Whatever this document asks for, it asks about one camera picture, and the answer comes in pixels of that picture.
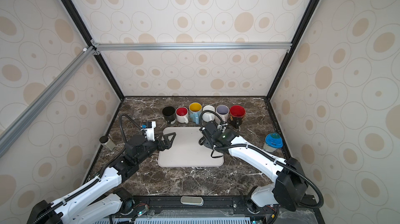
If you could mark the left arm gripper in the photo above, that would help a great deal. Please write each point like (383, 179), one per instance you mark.
(167, 145)

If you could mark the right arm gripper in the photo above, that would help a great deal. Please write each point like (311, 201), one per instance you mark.
(205, 143)

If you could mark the white ribbed mug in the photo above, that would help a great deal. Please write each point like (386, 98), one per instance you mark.
(208, 113)

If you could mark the black and white mug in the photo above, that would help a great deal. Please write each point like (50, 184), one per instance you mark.
(169, 114)

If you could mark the pink iridescent mug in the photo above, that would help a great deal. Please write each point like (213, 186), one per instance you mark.
(223, 112)

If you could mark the plain white mug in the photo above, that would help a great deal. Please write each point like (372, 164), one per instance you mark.
(182, 115)

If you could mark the black skull mug red inside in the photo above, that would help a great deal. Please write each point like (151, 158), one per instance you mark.
(236, 116)

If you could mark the blue butterfly mug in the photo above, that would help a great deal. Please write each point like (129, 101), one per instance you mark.
(195, 110)

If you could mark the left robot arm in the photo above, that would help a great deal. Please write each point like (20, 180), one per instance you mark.
(66, 208)

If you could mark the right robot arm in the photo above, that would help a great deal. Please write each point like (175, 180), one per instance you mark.
(288, 187)

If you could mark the beige plastic tray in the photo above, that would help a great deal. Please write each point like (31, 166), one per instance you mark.
(186, 151)

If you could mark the cup with blue lid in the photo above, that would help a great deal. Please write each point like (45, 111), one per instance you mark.
(273, 141)

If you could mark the small glass jar dark lid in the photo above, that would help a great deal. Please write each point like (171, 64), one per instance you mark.
(107, 142)

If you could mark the grey oval base badge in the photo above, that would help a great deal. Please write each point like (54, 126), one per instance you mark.
(192, 200)

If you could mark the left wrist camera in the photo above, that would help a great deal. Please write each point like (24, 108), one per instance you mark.
(148, 131)

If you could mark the horizontal aluminium rail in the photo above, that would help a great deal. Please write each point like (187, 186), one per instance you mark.
(191, 46)

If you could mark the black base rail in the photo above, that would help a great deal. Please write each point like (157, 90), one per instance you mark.
(215, 210)

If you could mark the black left corner post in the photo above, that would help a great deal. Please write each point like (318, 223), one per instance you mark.
(84, 32)

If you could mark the diagonal aluminium rail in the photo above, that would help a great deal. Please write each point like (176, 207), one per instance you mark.
(16, 129)

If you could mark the black corner frame post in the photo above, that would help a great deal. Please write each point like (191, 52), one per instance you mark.
(310, 9)

